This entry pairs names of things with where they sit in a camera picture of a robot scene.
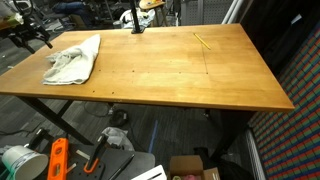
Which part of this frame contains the round wooden side table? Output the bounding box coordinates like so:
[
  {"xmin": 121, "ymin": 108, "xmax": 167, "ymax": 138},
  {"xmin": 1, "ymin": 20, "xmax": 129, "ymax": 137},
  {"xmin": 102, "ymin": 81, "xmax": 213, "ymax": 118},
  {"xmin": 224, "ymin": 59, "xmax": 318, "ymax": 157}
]
[{"xmin": 138, "ymin": 0, "xmax": 168, "ymax": 27}]

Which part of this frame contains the yellow pencil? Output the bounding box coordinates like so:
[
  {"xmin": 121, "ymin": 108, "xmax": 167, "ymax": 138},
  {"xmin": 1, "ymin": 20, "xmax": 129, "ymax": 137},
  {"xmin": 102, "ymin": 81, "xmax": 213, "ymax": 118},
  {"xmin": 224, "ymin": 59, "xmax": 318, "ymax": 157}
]
[{"xmin": 193, "ymin": 32, "xmax": 212, "ymax": 50}]

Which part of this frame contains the grey perforated metal panel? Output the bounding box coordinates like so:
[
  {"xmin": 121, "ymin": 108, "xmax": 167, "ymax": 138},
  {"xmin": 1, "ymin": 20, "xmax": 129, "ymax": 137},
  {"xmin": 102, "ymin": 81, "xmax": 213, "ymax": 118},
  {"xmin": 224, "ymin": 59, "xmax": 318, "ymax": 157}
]
[{"xmin": 179, "ymin": 0, "xmax": 234, "ymax": 26}]

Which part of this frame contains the black pen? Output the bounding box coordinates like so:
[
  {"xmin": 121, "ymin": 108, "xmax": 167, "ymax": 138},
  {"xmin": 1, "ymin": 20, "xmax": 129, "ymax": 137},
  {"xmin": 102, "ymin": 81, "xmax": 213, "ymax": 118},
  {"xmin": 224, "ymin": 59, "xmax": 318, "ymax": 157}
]
[{"xmin": 108, "ymin": 153, "xmax": 136, "ymax": 180}]

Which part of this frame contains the black power adapter with cable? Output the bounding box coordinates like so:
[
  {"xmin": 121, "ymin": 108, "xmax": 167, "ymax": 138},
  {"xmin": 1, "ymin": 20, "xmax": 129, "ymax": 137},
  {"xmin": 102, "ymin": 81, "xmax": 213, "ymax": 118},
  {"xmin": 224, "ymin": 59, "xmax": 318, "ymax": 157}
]
[{"xmin": 83, "ymin": 100, "xmax": 130, "ymax": 128}]

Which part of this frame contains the black orange bar clamp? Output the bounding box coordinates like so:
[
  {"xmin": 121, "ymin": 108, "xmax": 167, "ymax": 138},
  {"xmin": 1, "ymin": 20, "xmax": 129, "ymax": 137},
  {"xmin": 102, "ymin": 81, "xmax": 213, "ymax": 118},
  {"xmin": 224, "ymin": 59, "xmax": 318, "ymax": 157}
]
[{"xmin": 83, "ymin": 133, "xmax": 110, "ymax": 174}]

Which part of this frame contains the white slotted rail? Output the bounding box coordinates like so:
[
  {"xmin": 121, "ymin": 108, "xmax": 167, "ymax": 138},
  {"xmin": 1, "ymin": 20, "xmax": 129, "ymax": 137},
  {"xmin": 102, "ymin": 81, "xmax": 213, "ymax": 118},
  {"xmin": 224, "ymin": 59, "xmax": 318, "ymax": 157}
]
[{"xmin": 244, "ymin": 128, "xmax": 268, "ymax": 180}]

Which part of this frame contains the crumpled white sheet pile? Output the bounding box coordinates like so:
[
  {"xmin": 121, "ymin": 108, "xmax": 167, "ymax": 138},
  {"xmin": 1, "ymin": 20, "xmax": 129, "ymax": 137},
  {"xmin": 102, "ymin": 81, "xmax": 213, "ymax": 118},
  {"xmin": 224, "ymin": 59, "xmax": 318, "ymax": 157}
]
[{"xmin": 119, "ymin": 8, "xmax": 156, "ymax": 30}]

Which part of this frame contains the white flat box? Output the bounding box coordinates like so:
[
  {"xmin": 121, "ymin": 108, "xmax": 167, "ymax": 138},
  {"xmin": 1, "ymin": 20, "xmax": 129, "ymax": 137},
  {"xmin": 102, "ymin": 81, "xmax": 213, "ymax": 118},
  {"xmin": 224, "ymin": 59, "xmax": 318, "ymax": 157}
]
[{"xmin": 130, "ymin": 164, "xmax": 168, "ymax": 180}]

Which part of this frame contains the small open cardboard box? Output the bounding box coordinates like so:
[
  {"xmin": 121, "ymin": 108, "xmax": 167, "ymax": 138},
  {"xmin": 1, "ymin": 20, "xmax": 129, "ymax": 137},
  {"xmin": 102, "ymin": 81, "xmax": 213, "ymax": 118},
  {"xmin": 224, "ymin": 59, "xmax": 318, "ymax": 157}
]
[{"xmin": 167, "ymin": 154, "xmax": 222, "ymax": 180}]

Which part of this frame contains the blue floor tape strip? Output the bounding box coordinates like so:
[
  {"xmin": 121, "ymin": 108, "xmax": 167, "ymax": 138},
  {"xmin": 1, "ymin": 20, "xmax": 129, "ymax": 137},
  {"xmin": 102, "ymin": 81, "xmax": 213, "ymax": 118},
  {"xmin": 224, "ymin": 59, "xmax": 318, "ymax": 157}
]
[{"xmin": 148, "ymin": 119, "xmax": 160, "ymax": 154}]

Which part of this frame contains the black camera stand pole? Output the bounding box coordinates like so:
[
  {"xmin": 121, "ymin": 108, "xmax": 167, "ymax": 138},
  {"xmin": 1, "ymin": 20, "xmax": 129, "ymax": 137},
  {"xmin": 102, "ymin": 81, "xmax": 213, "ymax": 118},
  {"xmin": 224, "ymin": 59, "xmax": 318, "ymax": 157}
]
[{"xmin": 129, "ymin": 0, "xmax": 146, "ymax": 35}]

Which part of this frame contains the black perforated plate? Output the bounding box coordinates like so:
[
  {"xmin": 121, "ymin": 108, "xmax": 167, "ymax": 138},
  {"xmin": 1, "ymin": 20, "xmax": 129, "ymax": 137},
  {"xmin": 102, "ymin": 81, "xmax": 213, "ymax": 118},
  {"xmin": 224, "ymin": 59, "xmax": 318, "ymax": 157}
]
[{"xmin": 64, "ymin": 146, "xmax": 156, "ymax": 180}]

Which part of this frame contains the white woven cloth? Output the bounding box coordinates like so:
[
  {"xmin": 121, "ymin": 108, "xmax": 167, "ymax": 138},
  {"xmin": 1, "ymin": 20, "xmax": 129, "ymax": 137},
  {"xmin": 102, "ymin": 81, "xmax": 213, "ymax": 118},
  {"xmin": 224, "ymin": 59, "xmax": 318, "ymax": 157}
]
[{"xmin": 41, "ymin": 33, "xmax": 102, "ymax": 86}]

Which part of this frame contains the seated person in jeans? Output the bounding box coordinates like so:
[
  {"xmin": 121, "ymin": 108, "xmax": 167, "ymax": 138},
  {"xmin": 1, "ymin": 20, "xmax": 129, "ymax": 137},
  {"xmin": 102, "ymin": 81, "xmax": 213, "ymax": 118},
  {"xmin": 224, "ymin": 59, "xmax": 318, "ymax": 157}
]
[{"xmin": 52, "ymin": 1, "xmax": 96, "ymax": 18}]

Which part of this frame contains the white leaning pipe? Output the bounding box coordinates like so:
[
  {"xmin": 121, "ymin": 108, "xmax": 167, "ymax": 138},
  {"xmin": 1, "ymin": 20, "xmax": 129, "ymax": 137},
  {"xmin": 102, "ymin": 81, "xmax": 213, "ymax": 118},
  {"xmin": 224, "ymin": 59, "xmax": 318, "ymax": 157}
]
[
  {"xmin": 221, "ymin": 0, "xmax": 242, "ymax": 24},
  {"xmin": 229, "ymin": 0, "xmax": 250, "ymax": 24}
]

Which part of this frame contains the white paper cup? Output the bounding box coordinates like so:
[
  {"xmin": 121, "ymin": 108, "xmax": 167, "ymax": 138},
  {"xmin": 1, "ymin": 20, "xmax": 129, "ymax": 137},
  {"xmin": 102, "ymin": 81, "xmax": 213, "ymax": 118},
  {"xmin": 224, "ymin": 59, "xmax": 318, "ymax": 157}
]
[{"xmin": 1, "ymin": 144, "xmax": 50, "ymax": 180}]

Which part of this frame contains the black curtain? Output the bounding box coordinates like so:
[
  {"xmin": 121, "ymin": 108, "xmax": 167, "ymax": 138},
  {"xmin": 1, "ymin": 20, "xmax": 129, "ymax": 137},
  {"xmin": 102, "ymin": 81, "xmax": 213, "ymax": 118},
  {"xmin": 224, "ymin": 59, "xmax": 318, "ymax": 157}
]
[{"xmin": 239, "ymin": 0, "xmax": 320, "ymax": 79}]

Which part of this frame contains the white plastic bag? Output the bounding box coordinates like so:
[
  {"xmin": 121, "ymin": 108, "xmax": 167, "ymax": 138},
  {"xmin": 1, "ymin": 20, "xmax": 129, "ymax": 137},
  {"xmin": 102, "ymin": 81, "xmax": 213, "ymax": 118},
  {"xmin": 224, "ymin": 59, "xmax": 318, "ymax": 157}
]
[{"xmin": 100, "ymin": 126, "xmax": 136, "ymax": 152}]

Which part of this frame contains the black table frame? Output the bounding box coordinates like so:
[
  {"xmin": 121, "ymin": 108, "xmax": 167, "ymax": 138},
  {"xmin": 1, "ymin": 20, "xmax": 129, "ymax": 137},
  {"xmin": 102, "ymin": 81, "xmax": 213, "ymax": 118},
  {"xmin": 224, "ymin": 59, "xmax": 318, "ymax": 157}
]
[{"xmin": 15, "ymin": 95, "xmax": 256, "ymax": 164}]

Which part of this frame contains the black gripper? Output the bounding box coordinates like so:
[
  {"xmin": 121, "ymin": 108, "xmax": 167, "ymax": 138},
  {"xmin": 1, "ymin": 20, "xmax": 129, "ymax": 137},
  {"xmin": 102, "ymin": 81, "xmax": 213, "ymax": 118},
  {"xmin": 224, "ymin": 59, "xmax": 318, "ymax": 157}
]
[{"xmin": 7, "ymin": 22, "xmax": 54, "ymax": 55}]

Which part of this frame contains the black clamp handle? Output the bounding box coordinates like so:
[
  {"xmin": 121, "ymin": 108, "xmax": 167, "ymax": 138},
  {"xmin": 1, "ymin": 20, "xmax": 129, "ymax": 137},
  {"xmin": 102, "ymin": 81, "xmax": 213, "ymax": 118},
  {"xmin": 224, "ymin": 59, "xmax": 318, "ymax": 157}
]
[{"xmin": 28, "ymin": 127, "xmax": 52, "ymax": 150}]

